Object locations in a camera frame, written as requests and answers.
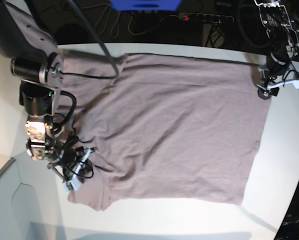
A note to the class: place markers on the mauve t-shirt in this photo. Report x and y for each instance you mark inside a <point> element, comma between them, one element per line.
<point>168,127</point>

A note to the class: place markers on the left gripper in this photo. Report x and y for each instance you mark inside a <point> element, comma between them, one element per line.
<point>269,82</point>

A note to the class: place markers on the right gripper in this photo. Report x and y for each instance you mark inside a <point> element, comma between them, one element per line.
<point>69,160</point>

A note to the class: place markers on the blue box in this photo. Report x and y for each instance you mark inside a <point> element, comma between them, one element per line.
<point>145,5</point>

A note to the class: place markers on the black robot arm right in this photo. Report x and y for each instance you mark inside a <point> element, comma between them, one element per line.
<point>48,107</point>

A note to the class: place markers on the grey adjacent table edge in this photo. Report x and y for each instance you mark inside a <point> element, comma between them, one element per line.
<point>7,165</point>

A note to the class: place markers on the black power strip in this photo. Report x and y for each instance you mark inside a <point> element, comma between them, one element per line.
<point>206,18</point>

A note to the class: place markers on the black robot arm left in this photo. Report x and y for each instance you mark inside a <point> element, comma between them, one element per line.
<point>283,40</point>

